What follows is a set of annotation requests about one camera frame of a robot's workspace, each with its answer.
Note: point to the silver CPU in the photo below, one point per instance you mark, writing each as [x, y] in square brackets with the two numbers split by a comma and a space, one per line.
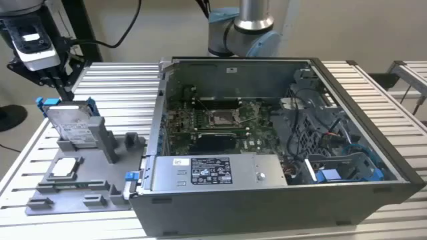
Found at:
[65, 167]

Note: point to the grey plastic parts rack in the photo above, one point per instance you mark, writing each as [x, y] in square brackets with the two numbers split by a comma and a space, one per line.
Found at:
[96, 170]

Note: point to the silver disk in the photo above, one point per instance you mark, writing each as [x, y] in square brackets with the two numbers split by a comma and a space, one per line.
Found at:
[71, 122]

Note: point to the grey metal disk bay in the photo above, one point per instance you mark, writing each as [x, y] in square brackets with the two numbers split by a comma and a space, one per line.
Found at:
[300, 125]

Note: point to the green RAM stick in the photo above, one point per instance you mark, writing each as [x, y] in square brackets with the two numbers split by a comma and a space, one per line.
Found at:
[73, 185]

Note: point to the silver power supply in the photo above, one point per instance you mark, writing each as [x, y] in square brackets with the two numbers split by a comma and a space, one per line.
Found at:
[167, 175]

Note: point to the black graphics card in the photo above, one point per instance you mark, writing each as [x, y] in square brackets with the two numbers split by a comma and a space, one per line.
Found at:
[215, 143]

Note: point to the locking lever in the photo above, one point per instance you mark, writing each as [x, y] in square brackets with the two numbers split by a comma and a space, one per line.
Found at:
[203, 105]

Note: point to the black metal post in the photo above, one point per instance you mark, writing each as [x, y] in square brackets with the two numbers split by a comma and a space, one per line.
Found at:
[87, 25]

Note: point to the black round stand foot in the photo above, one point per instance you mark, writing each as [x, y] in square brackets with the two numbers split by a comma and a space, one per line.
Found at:
[13, 117]

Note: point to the black open PC case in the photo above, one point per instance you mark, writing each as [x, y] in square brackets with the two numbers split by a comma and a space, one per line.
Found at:
[249, 212]

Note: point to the blue case latch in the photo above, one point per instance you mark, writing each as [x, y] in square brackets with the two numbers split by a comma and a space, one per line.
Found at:
[131, 175]

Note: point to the green motherboard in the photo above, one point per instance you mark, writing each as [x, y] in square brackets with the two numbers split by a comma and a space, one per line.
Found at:
[260, 135]

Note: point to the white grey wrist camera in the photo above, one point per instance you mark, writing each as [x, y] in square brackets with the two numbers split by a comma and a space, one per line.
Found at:
[37, 56]

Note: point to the aluminium side table frame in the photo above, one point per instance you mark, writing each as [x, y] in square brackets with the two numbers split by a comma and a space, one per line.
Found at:
[404, 72]

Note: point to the CPU socket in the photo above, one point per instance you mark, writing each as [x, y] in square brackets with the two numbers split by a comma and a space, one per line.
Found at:
[223, 118]

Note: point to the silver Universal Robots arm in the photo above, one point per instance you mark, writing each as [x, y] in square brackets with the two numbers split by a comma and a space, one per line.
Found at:
[253, 15]

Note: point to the blue carrier in bay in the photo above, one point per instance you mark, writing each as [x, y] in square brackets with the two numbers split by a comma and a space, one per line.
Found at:
[328, 176]

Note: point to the black box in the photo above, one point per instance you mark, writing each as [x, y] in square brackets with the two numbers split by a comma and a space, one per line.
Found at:
[383, 80]

